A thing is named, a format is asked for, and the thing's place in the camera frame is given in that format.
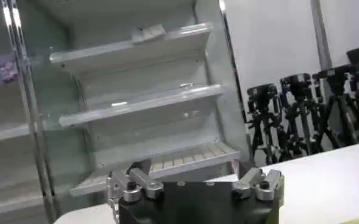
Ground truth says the glass-sided shelf rack with goods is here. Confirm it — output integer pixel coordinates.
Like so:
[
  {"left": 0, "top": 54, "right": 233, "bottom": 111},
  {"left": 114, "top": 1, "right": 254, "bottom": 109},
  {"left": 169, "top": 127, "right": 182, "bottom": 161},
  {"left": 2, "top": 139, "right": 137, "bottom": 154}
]
[{"left": 0, "top": 0, "right": 61, "bottom": 224}]

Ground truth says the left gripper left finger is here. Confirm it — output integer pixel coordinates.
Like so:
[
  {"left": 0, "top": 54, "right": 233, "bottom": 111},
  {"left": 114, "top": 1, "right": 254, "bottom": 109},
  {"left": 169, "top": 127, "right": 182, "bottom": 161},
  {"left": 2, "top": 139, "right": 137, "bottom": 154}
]
[{"left": 105, "top": 166, "right": 165, "bottom": 203}]

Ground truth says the white open shelf unit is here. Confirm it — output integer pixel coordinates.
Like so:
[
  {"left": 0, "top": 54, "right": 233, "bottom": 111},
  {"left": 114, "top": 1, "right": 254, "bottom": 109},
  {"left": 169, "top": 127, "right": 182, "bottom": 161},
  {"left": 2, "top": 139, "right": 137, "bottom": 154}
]
[{"left": 32, "top": 0, "right": 255, "bottom": 198}]

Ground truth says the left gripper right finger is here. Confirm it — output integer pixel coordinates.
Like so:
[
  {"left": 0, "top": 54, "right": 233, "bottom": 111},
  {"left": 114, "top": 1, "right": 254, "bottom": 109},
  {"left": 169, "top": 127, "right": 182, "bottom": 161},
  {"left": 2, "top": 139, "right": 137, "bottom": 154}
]
[{"left": 232, "top": 167, "right": 285, "bottom": 202}]

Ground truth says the large white table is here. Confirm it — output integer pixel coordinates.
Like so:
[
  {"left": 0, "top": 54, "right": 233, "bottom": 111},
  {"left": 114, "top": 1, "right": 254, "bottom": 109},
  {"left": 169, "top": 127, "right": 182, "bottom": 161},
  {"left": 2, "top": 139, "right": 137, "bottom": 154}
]
[{"left": 54, "top": 139, "right": 359, "bottom": 224}]

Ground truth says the grey wall conduit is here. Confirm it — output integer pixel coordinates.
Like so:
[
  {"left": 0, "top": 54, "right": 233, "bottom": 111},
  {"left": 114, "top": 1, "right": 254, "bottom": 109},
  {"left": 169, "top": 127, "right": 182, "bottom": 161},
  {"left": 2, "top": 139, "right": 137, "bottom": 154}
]
[{"left": 309, "top": 0, "right": 334, "bottom": 71}]

